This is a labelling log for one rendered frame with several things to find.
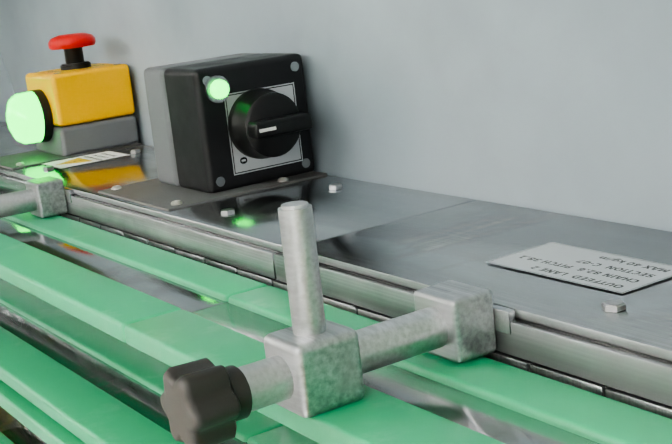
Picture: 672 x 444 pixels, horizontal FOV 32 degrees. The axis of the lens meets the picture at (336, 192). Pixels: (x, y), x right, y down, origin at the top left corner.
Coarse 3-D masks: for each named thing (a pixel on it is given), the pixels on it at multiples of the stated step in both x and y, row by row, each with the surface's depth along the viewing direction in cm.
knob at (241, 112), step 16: (240, 96) 74; (256, 96) 73; (272, 96) 73; (240, 112) 73; (256, 112) 73; (272, 112) 74; (288, 112) 74; (240, 128) 73; (256, 128) 72; (272, 128) 72; (288, 128) 73; (304, 128) 74; (240, 144) 74; (256, 144) 73; (272, 144) 74; (288, 144) 74
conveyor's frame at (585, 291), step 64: (0, 128) 127; (256, 192) 74; (320, 192) 72; (384, 192) 69; (256, 256) 61; (320, 256) 56; (384, 256) 55; (448, 256) 53; (512, 256) 52; (576, 256) 51; (640, 256) 50; (576, 320) 43; (640, 320) 42; (640, 384) 39
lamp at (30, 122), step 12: (24, 96) 99; (36, 96) 99; (12, 108) 98; (24, 108) 98; (36, 108) 98; (48, 108) 99; (12, 120) 99; (24, 120) 98; (36, 120) 98; (48, 120) 99; (12, 132) 99; (24, 132) 98; (36, 132) 99; (48, 132) 99
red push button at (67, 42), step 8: (56, 40) 100; (64, 40) 99; (72, 40) 99; (80, 40) 100; (88, 40) 100; (56, 48) 100; (64, 48) 100; (72, 48) 101; (80, 48) 101; (72, 56) 101; (80, 56) 101
